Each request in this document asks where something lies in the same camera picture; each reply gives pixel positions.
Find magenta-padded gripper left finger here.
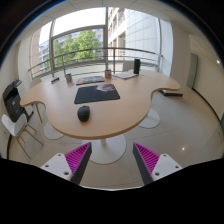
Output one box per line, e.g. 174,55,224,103
40,142,93,186

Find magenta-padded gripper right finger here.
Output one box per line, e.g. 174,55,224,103
132,142,184,186

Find black computer mouse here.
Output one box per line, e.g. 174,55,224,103
77,105,91,123

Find black printed mouse pad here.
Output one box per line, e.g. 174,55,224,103
73,83,121,105

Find white round table base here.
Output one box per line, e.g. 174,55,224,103
81,133,128,165
43,121,64,141
138,107,161,130

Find white chair with wooden legs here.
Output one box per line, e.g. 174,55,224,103
1,113,44,159

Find flat black floor box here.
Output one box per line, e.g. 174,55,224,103
159,89,184,98

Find black office printer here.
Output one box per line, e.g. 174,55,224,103
2,79,31,123

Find white shell chair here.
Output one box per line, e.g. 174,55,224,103
30,78,43,90

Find red and blue magazine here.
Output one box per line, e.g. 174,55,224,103
75,75,106,86

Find grey-green door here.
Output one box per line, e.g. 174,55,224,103
185,52,199,90

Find light blue book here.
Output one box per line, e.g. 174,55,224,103
111,71,139,80

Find black cylinder speaker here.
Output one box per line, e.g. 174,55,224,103
133,58,141,75

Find metal balcony railing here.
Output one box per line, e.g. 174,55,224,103
28,47,163,79

